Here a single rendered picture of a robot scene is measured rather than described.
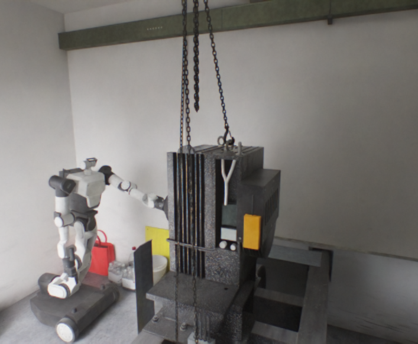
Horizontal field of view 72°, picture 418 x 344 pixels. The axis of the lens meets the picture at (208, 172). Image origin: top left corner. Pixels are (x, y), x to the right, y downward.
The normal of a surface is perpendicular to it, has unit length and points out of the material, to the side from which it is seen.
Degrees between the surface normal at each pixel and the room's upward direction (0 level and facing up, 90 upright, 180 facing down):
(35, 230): 90
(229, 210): 90
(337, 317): 90
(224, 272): 90
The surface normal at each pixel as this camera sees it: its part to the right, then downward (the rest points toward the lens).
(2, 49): 0.92, 0.07
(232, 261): -0.39, 0.18
